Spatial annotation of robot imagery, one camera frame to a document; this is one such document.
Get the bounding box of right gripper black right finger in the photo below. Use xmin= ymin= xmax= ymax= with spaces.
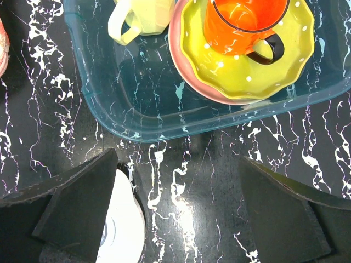
xmin=238 ymin=157 xmax=350 ymax=262

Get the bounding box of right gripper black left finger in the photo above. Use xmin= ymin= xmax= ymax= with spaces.
xmin=1 ymin=148 xmax=118 ymax=262

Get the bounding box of floral mesh laundry bag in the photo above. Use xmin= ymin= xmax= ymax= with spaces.
xmin=0 ymin=20 xmax=10 ymax=77

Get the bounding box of cream ringed ceramic plate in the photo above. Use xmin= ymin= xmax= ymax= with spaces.
xmin=96 ymin=169 xmax=145 ymax=262

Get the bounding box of teal plastic bin right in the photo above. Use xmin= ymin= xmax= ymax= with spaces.
xmin=64 ymin=1 xmax=350 ymax=142

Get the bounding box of green polka dot plate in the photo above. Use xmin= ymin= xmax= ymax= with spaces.
xmin=179 ymin=1 xmax=314 ymax=100

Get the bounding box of pink plate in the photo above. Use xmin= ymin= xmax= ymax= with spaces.
xmin=168 ymin=1 xmax=263 ymax=106

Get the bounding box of pale yellow mug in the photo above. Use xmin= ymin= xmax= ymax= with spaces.
xmin=107 ymin=0 xmax=175 ymax=46

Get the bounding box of orange mug black handle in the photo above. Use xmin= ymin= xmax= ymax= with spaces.
xmin=203 ymin=0 xmax=290 ymax=65

